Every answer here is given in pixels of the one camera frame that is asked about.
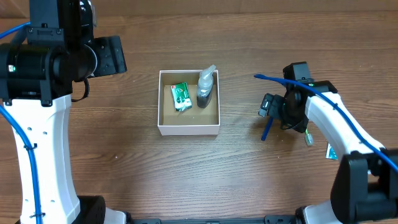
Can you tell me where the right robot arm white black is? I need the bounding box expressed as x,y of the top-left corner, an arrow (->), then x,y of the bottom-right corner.
259,62 -> 397,223

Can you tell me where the pink open cardboard box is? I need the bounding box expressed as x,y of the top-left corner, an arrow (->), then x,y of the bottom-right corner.
157,70 -> 221,136

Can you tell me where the clear pump dispenser bottle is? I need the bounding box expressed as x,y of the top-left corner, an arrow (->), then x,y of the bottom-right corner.
197,65 -> 216,108

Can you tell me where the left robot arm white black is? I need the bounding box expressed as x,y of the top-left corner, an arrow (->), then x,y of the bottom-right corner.
1,0 -> 131,224

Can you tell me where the green toothbrush with cap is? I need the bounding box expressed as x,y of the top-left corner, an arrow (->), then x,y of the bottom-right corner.
305,129 -> 314,146

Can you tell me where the green soap bar package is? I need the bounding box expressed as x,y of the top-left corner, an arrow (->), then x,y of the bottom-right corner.
170,82 -> 192,112

